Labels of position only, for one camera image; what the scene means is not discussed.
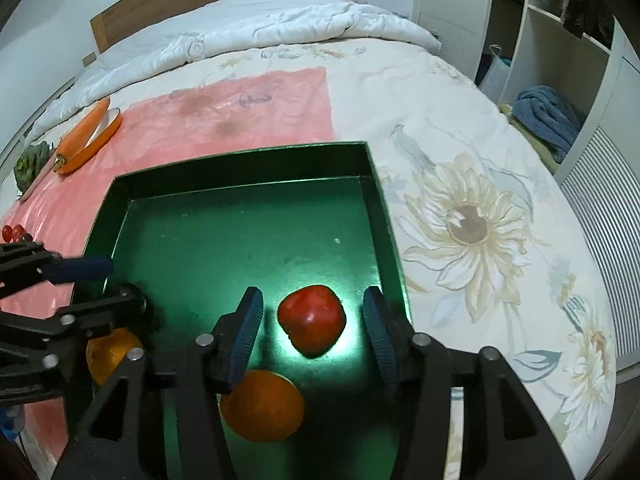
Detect white duvet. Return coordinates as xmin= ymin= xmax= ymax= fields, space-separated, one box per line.
xmin=22 ymin=0 xmax=443 ymax=148

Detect pink plastic sheet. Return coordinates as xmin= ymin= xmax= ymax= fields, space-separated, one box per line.
xmin=0 ymin=66 xmax=336 ymax=461

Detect floral bed sheet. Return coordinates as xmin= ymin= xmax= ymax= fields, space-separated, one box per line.
xmin=0 ymin=40 xmax=618 ymax=480

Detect orange rimmed plate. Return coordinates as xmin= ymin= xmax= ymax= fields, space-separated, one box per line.
xmin=57 ymin=108 xmax=123 ymax=176

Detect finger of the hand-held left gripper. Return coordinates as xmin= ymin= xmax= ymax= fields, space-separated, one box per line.
xmin=0 ymin=241 xmax=114 ymax=306
xmin=0 ymin=284 xmax=150 ymax=406

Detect clear plastic bag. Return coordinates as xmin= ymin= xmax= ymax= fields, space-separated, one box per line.
xmin=481 ymin=44 xmax=511 ymax=103

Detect leafy green vegetable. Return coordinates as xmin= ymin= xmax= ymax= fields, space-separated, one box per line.
xmin=14 ymin=141 xmax=53 ymax=195

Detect red apple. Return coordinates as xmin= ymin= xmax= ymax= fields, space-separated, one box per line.
xmin=277 ymin=285 xmax=347 ymax=358

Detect white wardrobe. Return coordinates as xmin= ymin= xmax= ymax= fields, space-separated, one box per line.
xmin=412 ymin=0 xmax=640 ymax=376

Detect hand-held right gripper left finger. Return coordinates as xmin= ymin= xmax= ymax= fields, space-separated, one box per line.
xmin=50 ymin=286 xmax=266 ymax=480

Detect dark hanging clothes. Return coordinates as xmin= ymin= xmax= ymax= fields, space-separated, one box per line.
xmin=560 ymin=0 xmax=616 ymax=51

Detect carrot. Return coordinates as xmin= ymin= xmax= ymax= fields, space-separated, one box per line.
xmin=54 ymin=96 xmax=111 ymax=170

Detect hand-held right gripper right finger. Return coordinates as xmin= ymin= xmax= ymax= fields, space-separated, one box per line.
xmin=362 ymin=286 xmax=576 ymax=480

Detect blue towel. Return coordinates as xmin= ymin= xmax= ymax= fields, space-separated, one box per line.
xmin=512 ymin=86 xmax=586 ymax=163

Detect green tray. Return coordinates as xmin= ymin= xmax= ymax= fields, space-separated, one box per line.
xmin=62 ymin=141 xmax=413 ymax=480

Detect orange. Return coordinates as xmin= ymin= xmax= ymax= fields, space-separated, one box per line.
xmin=86 ymin=329 xmax=146 ymax=387
xmin=220 ymin=370 xmax=306 ymax=443

